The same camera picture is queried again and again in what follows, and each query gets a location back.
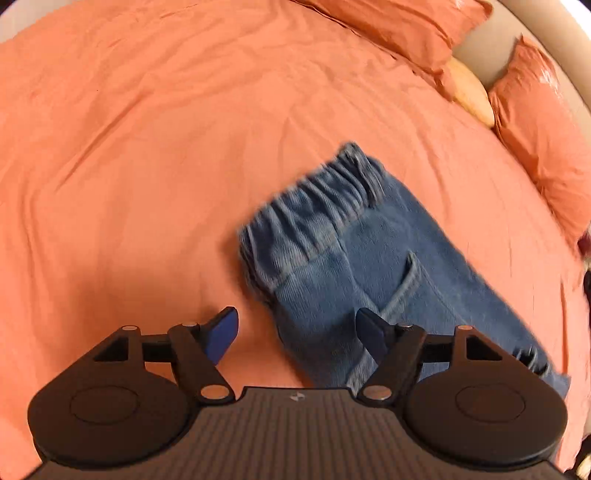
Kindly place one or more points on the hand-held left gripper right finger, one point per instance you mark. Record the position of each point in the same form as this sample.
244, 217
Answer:
373, 333

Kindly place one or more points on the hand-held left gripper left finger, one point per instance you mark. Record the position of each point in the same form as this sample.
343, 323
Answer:
222, 332

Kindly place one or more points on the blue denim pants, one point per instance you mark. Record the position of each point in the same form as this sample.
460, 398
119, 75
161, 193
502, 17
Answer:
323, 258

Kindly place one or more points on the orange bed sheet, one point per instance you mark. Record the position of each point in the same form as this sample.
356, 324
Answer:
138, 138

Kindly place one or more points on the black jacket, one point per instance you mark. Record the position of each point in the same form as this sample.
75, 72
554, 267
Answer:
587, 286

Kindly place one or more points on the orange pillow with flower print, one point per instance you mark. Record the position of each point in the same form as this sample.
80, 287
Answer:
406, 27
540, 138

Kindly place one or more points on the small yellow pillow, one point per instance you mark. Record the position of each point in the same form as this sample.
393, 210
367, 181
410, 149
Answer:
473, 92

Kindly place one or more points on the beige padded headboard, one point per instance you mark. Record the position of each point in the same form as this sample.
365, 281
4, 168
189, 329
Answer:
489, 60

